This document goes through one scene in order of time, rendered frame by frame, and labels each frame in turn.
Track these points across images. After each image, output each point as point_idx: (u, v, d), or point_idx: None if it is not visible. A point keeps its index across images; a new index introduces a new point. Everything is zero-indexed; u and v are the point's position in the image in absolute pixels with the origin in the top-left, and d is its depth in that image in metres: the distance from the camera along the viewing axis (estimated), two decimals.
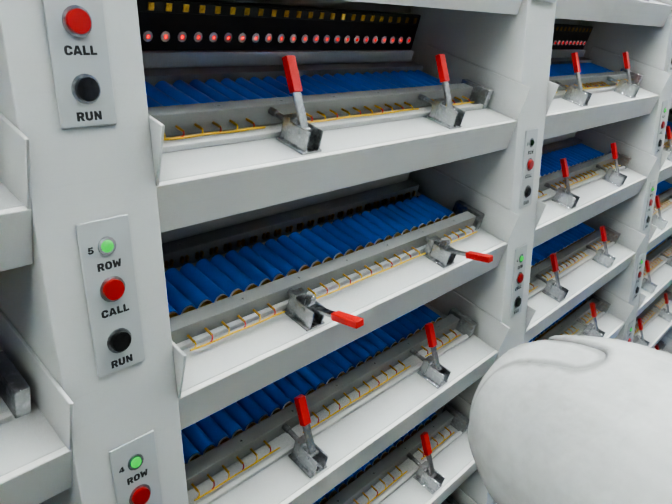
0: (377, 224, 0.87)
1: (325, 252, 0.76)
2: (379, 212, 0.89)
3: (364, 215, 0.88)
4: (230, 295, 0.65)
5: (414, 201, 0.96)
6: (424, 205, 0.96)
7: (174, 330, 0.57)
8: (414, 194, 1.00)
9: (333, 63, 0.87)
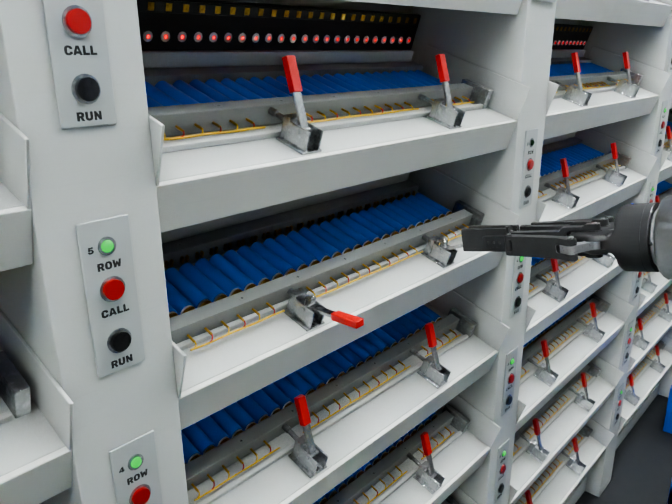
0: (375, 223, 0.87)
1: (323, 251, 0.76)
2: (376, 211, 0.89)
3: (361, 214, 0.88)
4: (229, 295, 0.65)
5: (411, 199, 0.97)
6: (421, 204, 0.96)
7: (174, 330, 0.57)
8: (414, 194, 1.00)
9: (333, 63, 0.87)
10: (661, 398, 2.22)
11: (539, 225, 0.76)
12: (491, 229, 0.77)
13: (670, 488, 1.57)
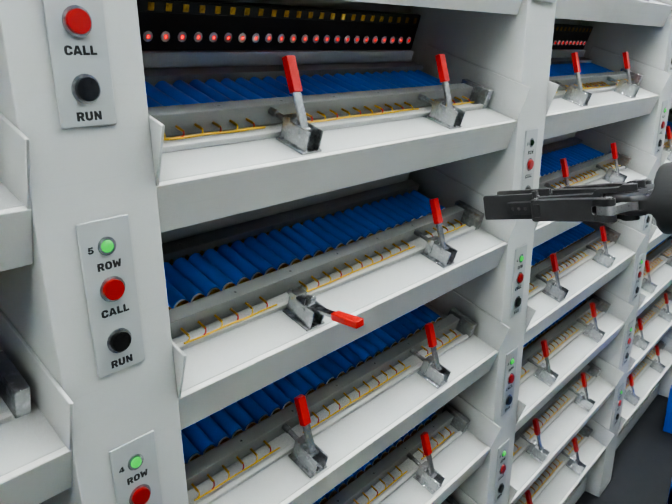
0: (369, 219, 0.87)
1: (316, 246, 0.77)
2: (371, 208, 0.90)
3: (356, 210, 0.89)
4: (222, 289, 0.66)
5: (406, 197, 0.97)
6: (416, 201, 0.96)
7: None
8: None
9: (333, 63, 0.87)
10: (661, 398, 2.22)
11: (572, 188, 0.73)
12: (516, 195, 0.73)
13: (670, 488, 1.57)
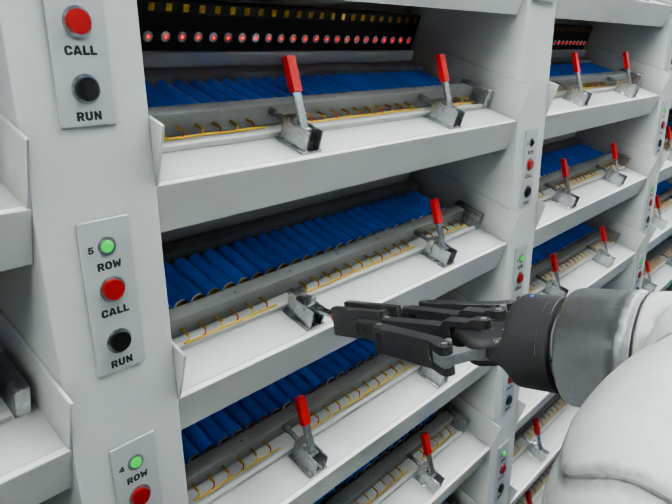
0: (369, 219, 0.87)
1: (316, 246, 0.77)
2: (371, 208, 0.90)
3: (356, 210, 0.89)
4: (222, 289, 0.66)
5: (406, 197, 0.97)
6: (416, 201, 0.96)
7: None
8: None
9: (333, 63, 0.87)
10: None
11: (425, 308, 0.57)
12: (364, 311, 0.58)
13: None
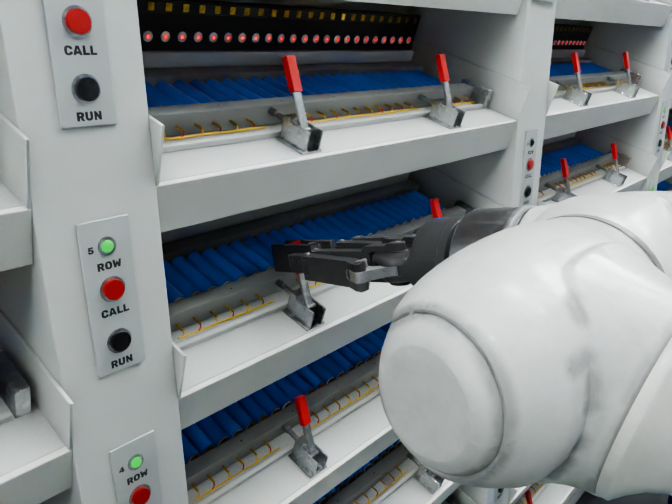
0: (369, 219, 0.87)
1: None
2: (371, 208, 0.90)
3: (356, 210, 0.89)
4: None
5: (406, 197, 0.97)
6: (416, 201, 0.96)
7: None
8: None
9: (333, 63, 0.87)
10: None
11: (355, 241, 0.61)
12: (298, 246, 0.63)
13: None
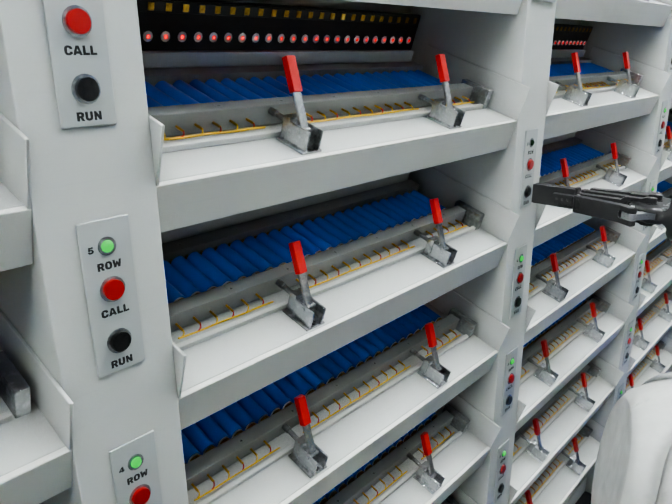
0: (369, 219, 0.87)
1: (316, 246, 0.77)
2: (371, 208, 0.90)
3: (356, 210, 0.89)
4: None
5: (406, 197, 0.97)
6: (416, 201, 0.96)
7: None
8: None
9: (333, 63, 0.87)
10: None
11: (599, 191, 0.90)
12: (561, 188, 0.92)
13: None
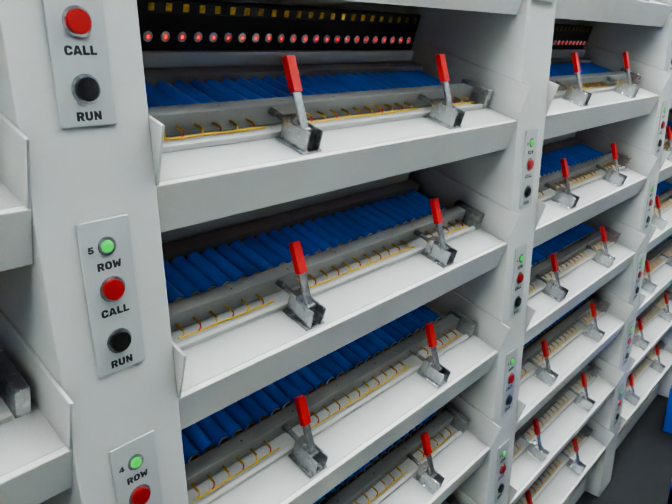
0: (369, 219, 0.87)
1: (316, 246, 0.77)
2: (371, 208, 0.90)
3: (356, 210, 0.89)
4: None
5: (406, 197, 0.97)
6: (416, 201, 0.96)
7: None
8: None
9: (333, 63, 0.87)
10: (661, 398, 2.22)
11: None
12: None
13: (670, 488, 1.57)
